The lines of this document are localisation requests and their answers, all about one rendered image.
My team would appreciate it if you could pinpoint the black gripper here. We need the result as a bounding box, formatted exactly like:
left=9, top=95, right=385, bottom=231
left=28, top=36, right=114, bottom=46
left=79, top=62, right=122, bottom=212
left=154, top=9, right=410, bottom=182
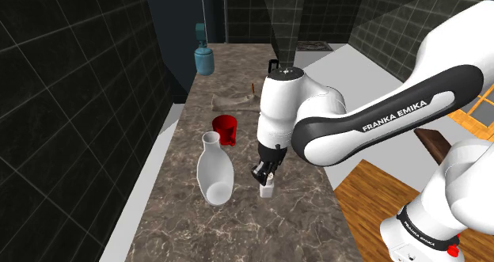
left=251, top=140, right=289, bottom=182

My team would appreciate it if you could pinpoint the small white bottle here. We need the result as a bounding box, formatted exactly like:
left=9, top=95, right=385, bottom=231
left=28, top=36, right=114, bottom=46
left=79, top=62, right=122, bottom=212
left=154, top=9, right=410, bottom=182
left=259, top=171, right=276, bottom=199

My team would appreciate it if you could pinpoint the white vase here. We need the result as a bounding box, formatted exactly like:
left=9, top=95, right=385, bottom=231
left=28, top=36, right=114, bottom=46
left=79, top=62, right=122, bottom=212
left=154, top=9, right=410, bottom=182
left=196, top=131, right=236, bottom=207

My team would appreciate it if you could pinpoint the red mug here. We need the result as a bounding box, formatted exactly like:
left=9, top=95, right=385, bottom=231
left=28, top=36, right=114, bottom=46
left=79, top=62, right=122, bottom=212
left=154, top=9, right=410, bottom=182
left=211, top=114, right=238, bottom=147

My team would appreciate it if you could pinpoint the teal soap dispenser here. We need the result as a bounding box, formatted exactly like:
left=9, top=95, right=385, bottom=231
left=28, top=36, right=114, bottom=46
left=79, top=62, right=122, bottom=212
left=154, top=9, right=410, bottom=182
left=193, top=22, right=215, bottom=77

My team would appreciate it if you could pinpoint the patterned grey rug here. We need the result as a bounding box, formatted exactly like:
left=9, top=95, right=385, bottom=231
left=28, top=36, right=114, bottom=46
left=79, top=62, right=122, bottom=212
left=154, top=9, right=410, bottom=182
left=296, top=40, right=333, bottom=52

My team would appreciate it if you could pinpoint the dark brown wooden board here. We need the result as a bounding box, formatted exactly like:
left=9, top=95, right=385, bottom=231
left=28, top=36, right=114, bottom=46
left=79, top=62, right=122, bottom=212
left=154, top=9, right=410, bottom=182
left=413, top=127, right=454, bottom=165

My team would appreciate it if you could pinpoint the orange wooden framed door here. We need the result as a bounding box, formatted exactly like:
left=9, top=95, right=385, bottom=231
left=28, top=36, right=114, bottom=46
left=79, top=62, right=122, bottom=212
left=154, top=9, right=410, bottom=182
left=447, top=84, right=494, bottom=143

